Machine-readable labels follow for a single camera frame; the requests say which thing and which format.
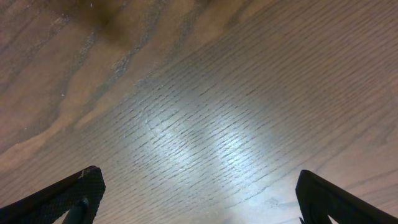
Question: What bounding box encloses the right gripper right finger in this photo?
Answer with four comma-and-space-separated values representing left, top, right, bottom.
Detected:
295, 170, 397, 224

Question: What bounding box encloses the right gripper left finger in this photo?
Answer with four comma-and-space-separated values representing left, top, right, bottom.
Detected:
1, 166, 106, 224

